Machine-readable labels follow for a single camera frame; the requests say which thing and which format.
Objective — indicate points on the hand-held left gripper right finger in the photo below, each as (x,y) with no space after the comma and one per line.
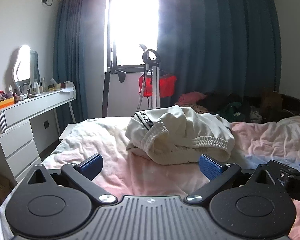
(211,168)

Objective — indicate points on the pink cloth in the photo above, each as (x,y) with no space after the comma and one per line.
(191,98)

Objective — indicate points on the dark wall socket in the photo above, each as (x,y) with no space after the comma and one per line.
(46,124)

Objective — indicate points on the pink white blanket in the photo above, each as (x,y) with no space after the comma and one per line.
(110,140)

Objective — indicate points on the white paper box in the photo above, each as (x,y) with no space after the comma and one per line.
(67,83)

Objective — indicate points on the cream white pants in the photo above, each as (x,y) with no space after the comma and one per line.
(180,125)

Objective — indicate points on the garment steamer stand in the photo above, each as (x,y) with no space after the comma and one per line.
(155,80)

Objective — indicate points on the green garment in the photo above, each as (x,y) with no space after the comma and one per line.
(231,110)

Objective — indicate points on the white side table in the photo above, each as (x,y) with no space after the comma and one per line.
(66,131)

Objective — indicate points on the row of cosmetic bottles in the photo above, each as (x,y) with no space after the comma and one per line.
(36,86)

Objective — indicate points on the orange box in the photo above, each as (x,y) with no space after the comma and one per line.
(1,105)

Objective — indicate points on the window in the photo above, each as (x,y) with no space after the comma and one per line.
(132,25)

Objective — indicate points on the wavy white mirror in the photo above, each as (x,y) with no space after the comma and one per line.
(23,62)

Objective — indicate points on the white vanity desk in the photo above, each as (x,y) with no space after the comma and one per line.
(15,140)

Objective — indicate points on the black leaning board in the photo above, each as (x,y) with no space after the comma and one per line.
(106,95)

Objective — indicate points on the pile of dark clothes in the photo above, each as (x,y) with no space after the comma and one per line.
(215,101)

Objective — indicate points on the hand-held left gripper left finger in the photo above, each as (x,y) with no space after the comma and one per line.
(91,167)

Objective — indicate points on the red bag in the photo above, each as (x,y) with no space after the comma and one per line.
(165,86)

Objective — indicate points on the black armchair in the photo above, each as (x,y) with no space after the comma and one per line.
(292,102)

